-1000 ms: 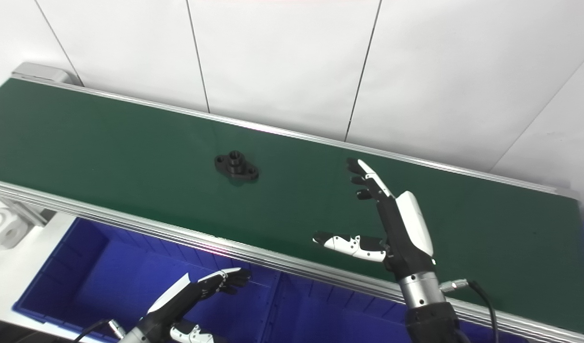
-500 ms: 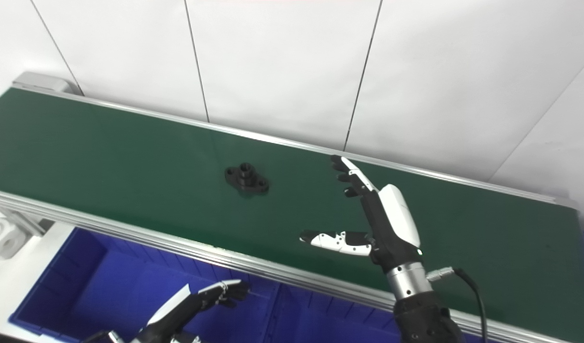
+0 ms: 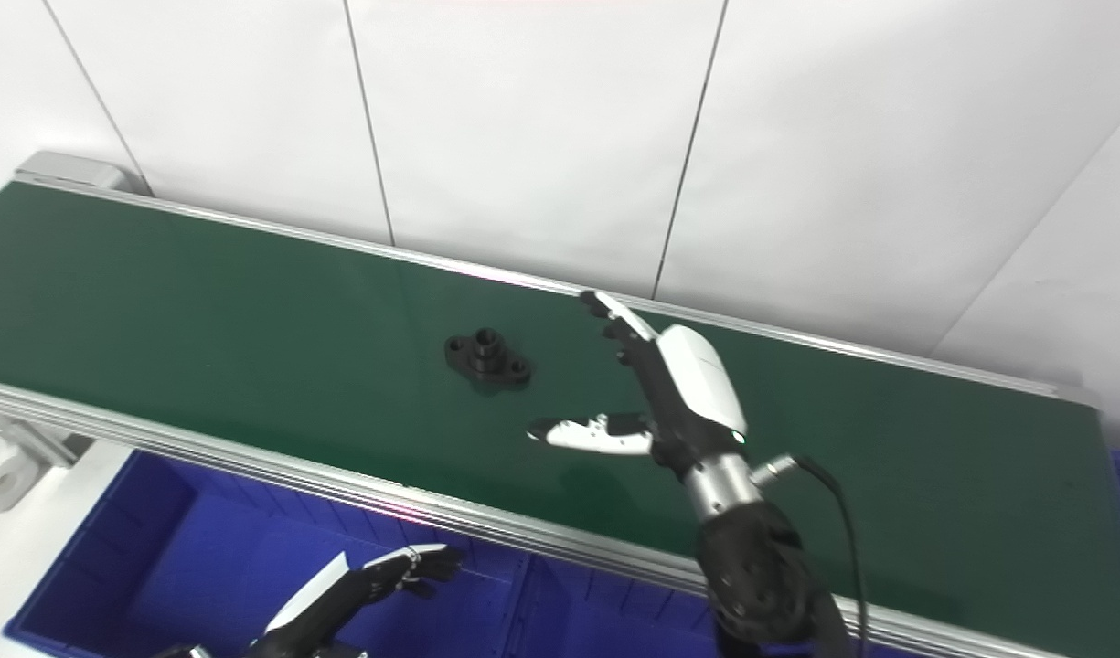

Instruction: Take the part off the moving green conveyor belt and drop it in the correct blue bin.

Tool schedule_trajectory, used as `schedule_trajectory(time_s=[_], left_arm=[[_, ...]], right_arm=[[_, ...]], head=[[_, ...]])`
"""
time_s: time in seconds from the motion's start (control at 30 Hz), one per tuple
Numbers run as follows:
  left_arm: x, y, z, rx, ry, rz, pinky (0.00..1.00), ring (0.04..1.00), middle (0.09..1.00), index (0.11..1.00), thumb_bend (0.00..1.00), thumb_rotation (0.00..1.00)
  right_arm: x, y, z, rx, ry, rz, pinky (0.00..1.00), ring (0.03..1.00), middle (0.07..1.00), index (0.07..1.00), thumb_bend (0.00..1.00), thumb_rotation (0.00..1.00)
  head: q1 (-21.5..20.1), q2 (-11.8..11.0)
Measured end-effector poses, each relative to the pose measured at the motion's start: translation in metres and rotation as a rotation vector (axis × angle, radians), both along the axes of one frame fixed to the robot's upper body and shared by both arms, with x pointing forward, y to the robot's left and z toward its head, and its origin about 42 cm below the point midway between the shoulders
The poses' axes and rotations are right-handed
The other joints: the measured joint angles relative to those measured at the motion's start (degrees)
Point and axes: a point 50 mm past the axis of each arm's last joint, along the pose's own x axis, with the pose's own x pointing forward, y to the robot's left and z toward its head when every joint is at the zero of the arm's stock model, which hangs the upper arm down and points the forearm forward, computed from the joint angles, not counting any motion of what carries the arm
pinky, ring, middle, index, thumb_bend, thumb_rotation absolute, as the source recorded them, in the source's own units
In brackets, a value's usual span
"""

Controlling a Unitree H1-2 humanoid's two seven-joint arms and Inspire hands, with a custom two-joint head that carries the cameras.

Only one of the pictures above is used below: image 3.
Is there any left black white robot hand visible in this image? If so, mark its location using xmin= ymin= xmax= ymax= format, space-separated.
xmin=249 ymin=544 xmax=464 ymax=658

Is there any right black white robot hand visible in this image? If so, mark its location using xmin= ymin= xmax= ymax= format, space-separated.
xmin=527 ymin=290 xmax=749 ymax=481

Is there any black flanged metal part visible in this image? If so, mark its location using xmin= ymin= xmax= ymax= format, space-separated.
xmin=443 ymin=328 xmax=533 ymax=389

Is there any green conveyor belt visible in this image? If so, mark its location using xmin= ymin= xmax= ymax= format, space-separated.
xmin=0 ymin=174 xmax=1120 ymax=658
xmin=0 ymin=181 xmax=1109 ymax=658

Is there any aluminium conveyor support leg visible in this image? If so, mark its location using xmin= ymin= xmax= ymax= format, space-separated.
xmin=0 ymin=411 xmax=94 ymax=467

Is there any white plastic part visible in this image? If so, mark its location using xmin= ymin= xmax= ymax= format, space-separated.
xmin=0 ymin=439 xmax=35 ymax=513

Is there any grey conveyor end housing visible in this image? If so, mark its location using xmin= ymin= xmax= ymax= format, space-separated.
xmin=13 ymin=151 xmax=149 ymax=196

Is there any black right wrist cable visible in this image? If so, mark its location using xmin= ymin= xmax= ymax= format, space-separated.
xmin=750 ymin=454 xmax=871 ymax=658

